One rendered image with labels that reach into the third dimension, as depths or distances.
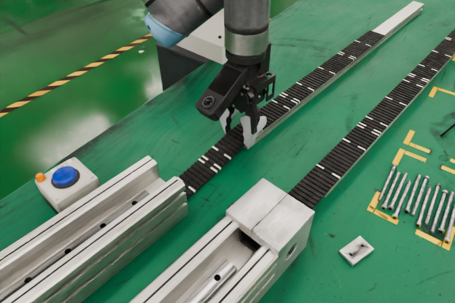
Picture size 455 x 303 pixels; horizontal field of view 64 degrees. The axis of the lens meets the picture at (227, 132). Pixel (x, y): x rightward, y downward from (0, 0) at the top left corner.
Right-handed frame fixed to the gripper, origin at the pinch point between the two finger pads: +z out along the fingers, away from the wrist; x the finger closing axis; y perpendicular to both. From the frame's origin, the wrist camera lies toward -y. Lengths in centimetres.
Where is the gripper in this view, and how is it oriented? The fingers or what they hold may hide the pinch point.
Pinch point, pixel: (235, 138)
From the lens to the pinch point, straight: 76.2
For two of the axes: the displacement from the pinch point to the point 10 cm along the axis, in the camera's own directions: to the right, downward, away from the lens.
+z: 0.0, 7.5, 6.6
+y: 6.8, -4.9, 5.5
